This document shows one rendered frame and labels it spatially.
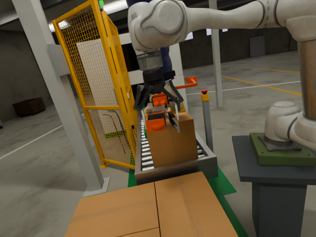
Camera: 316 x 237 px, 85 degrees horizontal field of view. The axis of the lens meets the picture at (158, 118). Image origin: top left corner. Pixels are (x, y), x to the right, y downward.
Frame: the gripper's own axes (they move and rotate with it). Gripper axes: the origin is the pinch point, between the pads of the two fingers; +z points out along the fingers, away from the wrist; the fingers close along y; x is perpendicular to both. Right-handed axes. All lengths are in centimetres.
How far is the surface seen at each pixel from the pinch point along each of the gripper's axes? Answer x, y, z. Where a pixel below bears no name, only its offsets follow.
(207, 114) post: -116, -40, 45
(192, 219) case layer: -9, -6, 68
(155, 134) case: -60, 12, 34
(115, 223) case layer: -11, 42, 68
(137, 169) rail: -58, 34, 63
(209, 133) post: -116, -40, 69
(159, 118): 3.9, 0.2, -2.1
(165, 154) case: -60, 8, 55
